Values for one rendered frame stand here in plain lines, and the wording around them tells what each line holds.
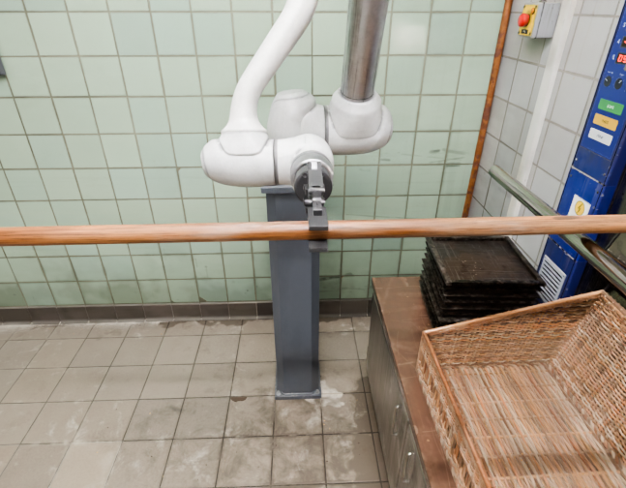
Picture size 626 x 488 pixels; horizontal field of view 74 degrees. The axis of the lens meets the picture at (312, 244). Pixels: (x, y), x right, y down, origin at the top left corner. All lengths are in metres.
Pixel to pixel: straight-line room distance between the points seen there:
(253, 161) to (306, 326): 0.91
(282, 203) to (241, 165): 0.48
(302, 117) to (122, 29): 0.90
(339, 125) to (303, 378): 1.08
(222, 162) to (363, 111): 0.52
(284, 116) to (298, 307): 0.71
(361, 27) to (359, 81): 0.15
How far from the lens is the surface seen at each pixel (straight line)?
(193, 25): 1.85
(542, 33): 1.66
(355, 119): 1.28
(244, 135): 0.91
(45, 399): 2.27
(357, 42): 1.19
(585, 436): 1.31
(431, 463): 1.13
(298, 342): 1.72
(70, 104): 2.07
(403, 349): 1.35
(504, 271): 1.39
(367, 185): 1.98
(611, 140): 1.33
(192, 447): 1.87
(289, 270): 1.50
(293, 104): 1.30
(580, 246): 0.80
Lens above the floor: 1.51
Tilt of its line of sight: 30 degrees down
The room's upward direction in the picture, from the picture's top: straight up
